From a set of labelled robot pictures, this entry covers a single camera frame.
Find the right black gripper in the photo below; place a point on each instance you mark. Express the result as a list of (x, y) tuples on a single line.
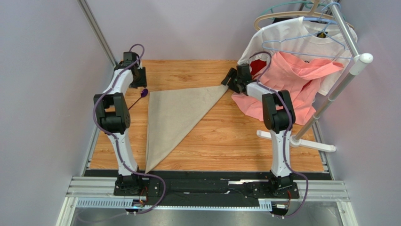
[(233, 80)]

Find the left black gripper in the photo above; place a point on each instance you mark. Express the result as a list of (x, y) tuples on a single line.
[(143, 82)]

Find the purple plastic spoon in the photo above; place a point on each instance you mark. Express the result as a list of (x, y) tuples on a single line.
[(143, 94)]

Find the beige cloth napkin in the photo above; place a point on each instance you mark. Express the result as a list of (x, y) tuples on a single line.
[(172, 114)]

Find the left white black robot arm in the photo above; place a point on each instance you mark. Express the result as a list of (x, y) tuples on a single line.
[(111, 115)]

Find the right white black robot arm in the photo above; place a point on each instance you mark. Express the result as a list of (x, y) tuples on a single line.
[(279, 117)]

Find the red garment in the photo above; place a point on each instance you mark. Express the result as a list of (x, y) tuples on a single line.
[(256, 66)]

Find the pink pleated garment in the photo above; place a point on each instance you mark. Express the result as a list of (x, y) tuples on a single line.
[(302, 79)]

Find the black garment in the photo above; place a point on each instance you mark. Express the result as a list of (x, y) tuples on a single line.
[(277, 20)]

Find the white t-shirt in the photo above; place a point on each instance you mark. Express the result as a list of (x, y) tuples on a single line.
[(319, 45)]

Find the beige wooden hanger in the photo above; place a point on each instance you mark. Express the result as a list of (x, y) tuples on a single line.
[(333, 17)]

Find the green hanger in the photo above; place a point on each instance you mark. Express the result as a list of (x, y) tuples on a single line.
[(282, 6)]

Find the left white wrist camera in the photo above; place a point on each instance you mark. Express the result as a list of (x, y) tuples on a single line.
[(131, 57)]

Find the aluminium frame post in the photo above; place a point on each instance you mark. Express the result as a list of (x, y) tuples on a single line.
[(85, 7)]

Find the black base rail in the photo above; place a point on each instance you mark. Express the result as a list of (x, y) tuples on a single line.
[(203, 188)]

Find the blue wire hanger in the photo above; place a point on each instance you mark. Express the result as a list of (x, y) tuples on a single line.
[(348, 43)]

